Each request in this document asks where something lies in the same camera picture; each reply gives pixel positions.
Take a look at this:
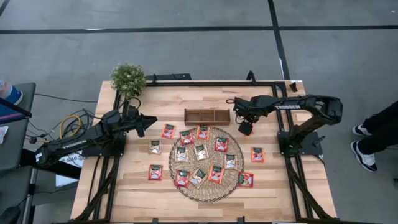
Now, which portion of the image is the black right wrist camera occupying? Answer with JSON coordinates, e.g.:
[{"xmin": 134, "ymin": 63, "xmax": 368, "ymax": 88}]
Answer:
[{"xmin": 238, "ymin": 121, "xmax": 254, "ymax": 136}]

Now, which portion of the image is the grey side table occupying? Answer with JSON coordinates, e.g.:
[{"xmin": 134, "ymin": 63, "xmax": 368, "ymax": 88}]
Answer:
[{"xmin": 0, "ymin": 82, "xmax": 37, "ymax": 224}]

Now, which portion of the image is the blue box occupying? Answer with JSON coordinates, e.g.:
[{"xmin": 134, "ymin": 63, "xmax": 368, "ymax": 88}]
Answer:
[{"xmin": 0, "ymin": 102, "xmax": 32, "ymax": 125}]

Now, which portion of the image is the round woven placemat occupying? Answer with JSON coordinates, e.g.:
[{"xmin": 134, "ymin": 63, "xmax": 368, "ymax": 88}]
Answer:
[{"xmin": 168, "ymin": 126, "xmax": 245, "ymax": 203}]

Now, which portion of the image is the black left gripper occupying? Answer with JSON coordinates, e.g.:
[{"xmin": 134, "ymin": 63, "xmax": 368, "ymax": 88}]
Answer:
[{"xmin": 121, "ymin": 113, "xmax": 158, "ymax": 138}]

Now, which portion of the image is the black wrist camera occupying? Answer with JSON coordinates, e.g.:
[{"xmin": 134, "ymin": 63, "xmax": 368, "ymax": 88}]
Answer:
[
  {"xmin": 127, "ymin": 105, "xmax": 140, "ymax": 121},
  {"xmin": 238, "ymin": 121, "xmax": 254, "ymax": 136}
]

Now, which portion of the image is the person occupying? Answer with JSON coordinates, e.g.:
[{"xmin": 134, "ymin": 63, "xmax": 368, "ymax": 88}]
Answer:
[{"xmin": 357, "ymin": 101, "xmax": 398, "ymax": 155}]

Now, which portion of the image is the black computer mouse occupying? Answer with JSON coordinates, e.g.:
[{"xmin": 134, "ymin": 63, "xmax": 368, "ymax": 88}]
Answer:
[{"xmin": 0, "ymin": 205, "xmax": 21, "ymax": 224}]

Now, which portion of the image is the white paper scrap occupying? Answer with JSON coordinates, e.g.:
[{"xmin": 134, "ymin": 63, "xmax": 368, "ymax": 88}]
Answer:
[{"xmin": 0, "ymin": 126, "xmax": 9, "ymax": 146}]

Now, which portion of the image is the person's shoe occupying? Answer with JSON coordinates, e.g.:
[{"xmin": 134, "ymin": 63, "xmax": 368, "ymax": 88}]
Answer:
[
  {"xmin": 352, "ymin": 124, "xmax": 374, "ymax": 138},
  {"xmin": 350, "ymin": 141, "xmax": 379, "ymax": 173}
]

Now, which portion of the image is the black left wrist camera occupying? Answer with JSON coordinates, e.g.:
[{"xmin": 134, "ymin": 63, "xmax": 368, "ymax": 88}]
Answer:
[{"xmin": 127, "ymin": 105, "xmax": 140, "ymax": 121}]

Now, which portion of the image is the thin black floor cable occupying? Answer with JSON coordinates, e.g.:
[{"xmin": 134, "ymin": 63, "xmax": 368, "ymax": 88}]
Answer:
[{"xmin": 33, "ymin": 92, "xmax": 99, "ymax": 103}]

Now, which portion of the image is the white blue canister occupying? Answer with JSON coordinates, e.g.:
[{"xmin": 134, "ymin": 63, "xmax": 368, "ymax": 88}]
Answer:
[{"xmin": 0, "ymin": 80, "xmax": 24, "ymax": 106}]

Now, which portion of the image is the flat black device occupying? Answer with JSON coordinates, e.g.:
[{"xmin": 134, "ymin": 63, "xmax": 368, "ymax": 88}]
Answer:
[{"xmin": 145, "ymin": 73, "xmax": 192, "ymax": 82}]

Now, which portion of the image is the white printed label paper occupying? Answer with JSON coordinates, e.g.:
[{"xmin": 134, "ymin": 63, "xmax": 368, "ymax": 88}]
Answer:
[{"xmin": 58, "ymin": 151, "xmax": 86, "ymax": 169}]

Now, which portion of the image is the yellow cable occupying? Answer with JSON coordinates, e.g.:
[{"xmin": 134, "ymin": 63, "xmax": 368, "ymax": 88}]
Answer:
[{"xmin": 58, "ymin": 114, "xmax": 82, "ymax": 141}]

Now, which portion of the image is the wooden three-compartment tray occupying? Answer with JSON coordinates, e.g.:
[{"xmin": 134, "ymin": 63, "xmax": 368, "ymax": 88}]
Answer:
[{"xmin": 183, "ymin": 108, "xmax": 231, "ymax": 126}]

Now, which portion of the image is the potted green plant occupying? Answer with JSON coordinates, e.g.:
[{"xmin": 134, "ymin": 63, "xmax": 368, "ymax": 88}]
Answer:
[{"xmin": 110, "ymin": 62, "xmax": 147, "ymax": 99}]

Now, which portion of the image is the beige vanilla apple tea packet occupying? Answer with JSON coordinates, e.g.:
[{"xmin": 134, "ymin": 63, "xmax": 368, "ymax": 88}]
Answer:
[
  {"xmin": 188, "ymin": 168, "xmax": 208, "ymax": 189},
  {"xmin": 148, "ymin": 139, "xmax": 162, "ymax": 156},
  {"xmin": 224, "ymin": 154, "xmax": 238, "ymax": 170},
  {"xmin": 194, "ymin": 144, "xmax": 209, "ymax": 161},
  {"xmin": 175, "ymin": 146, "xmax": 189, "ymax": 163}
]

